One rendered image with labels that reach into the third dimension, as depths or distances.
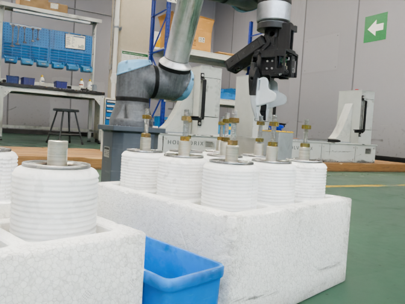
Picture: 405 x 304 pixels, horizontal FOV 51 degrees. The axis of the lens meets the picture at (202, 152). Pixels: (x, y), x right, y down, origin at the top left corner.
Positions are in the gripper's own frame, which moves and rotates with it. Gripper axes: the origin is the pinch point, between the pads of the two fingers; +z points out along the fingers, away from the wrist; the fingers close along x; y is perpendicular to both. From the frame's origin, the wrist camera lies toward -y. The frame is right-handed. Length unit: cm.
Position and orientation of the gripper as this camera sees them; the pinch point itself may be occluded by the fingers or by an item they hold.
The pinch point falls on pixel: (258, 114)
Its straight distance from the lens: 97.7
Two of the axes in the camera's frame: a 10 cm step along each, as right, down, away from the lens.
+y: 8.2, 0.8, -5.7
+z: -0.6, 10.0, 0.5
